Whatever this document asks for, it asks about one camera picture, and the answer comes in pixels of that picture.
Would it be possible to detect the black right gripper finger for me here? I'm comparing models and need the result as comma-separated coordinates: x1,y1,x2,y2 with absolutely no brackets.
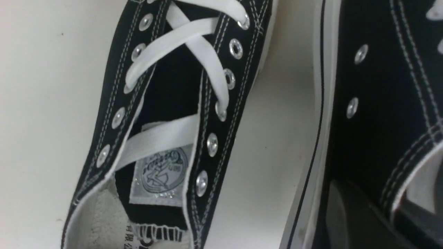
326,180,409,249

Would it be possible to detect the black white canvas sneaker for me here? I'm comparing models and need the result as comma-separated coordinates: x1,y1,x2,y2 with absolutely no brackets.
279,0,443,249
61,0,279,249

